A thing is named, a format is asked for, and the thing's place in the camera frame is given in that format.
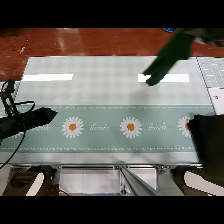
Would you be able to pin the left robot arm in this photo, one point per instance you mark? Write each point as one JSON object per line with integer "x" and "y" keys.
{"x": 26, "y": 121}

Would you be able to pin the silver frame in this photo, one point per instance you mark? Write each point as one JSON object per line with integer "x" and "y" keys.
{"x": 140, "y": 183}

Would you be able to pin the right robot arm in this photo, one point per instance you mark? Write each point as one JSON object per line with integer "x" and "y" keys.
{"x": 200, "y": 181}

